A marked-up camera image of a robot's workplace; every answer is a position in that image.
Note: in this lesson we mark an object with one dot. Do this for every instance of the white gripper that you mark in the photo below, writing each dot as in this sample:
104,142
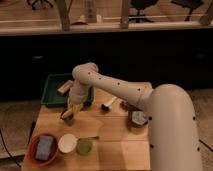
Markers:
78,93

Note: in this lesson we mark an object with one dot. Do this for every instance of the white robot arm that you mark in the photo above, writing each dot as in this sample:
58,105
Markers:
173,133

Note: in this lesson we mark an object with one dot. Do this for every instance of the small metal cup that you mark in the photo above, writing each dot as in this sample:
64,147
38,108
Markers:
68,120

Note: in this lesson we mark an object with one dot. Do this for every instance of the white cup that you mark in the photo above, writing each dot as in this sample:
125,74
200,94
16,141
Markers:
67,143

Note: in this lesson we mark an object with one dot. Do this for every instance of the green plastic tray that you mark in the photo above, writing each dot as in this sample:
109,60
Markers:
51,97

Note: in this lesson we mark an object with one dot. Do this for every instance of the green spoon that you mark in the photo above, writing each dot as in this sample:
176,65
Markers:
84,145

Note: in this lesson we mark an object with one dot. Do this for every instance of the blue sponge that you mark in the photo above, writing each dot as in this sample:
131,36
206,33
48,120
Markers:
44,146

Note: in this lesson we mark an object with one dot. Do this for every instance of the brown bowl with cloth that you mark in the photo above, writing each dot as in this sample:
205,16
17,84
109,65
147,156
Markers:
137,118

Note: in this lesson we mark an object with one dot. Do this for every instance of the red bowl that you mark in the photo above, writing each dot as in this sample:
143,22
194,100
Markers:
32,151

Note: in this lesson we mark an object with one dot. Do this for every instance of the office chair left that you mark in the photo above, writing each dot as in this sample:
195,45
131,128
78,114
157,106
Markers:
43,3

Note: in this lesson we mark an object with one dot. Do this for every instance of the office chair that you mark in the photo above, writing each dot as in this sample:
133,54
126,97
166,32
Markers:
139,6
190,4
43,3

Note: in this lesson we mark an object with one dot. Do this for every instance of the office chair middle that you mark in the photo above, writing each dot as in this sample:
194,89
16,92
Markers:
139,6

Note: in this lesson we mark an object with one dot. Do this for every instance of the office chair right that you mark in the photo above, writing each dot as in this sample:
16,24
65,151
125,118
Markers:
190,4

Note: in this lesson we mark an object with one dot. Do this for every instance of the white handled brush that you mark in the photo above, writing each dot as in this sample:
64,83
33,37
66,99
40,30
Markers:
106,106

